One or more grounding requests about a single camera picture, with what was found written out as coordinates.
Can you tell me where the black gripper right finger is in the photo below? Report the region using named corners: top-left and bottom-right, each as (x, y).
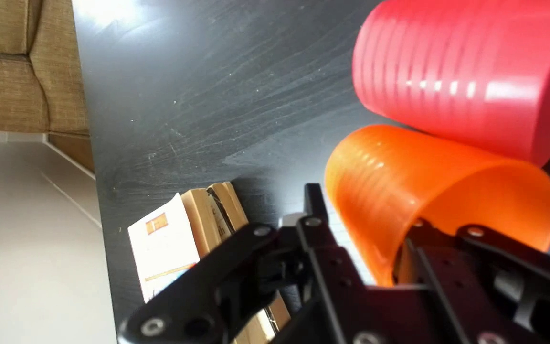
top-left (401, 218), bottom-right (550, 344)

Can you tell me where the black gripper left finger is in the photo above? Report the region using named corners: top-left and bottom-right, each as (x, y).
top-left (118, 182), bottom-right (353, 344)

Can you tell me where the orange plastic cup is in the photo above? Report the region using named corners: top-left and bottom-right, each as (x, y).
top-left (323, 123), bottom-right (550, 289)

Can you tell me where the pink plastic cup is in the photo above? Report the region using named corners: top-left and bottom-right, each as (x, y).
top-left (351, 0), bottom-right (550, 169)

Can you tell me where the olive fabric couch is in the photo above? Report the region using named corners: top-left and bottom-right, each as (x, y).
top-left (0, 0), bottom-right (95, 174)

